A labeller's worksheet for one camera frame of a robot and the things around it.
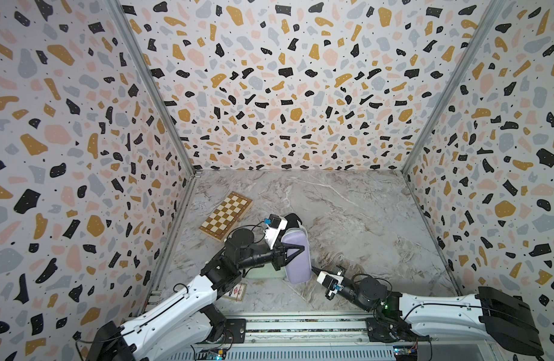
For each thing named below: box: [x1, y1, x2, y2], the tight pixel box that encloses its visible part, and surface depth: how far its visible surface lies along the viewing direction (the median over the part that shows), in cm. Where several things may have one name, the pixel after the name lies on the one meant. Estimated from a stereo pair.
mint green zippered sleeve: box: [245, 262, 287, 280], surface depth 66 cm
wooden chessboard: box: [198, 191, 254, 243], surface depth 103 cm
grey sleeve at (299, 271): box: [281, 227, 313, 285], surface depth 69 cm
